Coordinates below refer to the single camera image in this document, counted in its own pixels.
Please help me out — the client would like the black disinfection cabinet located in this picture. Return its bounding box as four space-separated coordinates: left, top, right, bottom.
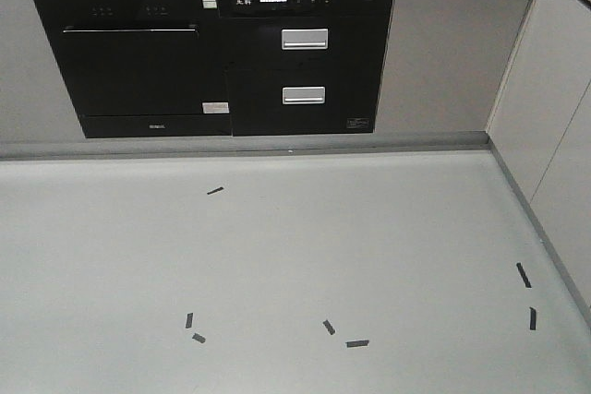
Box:
218 0 393 136

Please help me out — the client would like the black built-in dishwasher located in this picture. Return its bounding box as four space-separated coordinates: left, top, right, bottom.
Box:
33 0 232 138

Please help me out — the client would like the white side cabinet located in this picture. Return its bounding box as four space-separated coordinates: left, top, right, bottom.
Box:
488 0 590 302

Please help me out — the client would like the lower silver drawer handle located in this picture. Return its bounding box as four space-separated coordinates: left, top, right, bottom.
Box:
282 86 326 105

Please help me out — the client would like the silver drawer handle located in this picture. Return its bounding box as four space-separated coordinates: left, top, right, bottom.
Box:
281 29 329 51
282 86 326 105

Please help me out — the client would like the upper silver drawer handle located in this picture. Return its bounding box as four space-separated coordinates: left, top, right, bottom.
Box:
281 29 329 51

